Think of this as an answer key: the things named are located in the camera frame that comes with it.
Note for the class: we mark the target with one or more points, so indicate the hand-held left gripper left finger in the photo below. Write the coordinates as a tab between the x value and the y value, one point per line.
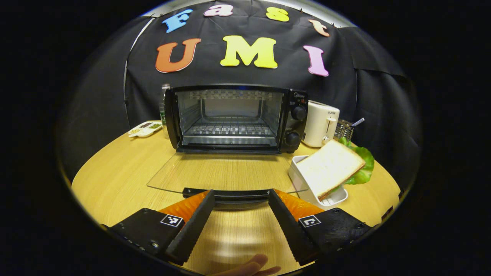
193	228

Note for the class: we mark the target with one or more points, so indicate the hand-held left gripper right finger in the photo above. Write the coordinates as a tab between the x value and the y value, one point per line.
289	228

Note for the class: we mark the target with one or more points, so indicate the white toast slice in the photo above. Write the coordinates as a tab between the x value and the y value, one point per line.
330	166

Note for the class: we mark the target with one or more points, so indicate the green lettuce leaf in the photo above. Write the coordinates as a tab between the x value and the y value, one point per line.
364	168

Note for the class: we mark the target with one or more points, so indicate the black electric oven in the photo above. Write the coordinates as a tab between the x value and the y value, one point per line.
295	126

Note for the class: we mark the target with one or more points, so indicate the white plastic tray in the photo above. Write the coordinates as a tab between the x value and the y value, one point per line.
333	199

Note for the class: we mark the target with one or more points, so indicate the white toaster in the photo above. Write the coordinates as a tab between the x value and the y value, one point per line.
320	126

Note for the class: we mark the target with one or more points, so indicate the white divided seasoning dish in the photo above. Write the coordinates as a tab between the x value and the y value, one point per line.
144	130

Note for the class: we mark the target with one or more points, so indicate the clear plastic water bottle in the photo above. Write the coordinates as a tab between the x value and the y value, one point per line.
163	115

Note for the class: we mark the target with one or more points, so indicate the metal spoon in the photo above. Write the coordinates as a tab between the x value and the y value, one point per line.
357	122

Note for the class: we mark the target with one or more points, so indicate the black backdrop cloth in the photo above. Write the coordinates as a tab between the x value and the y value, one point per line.
215	78

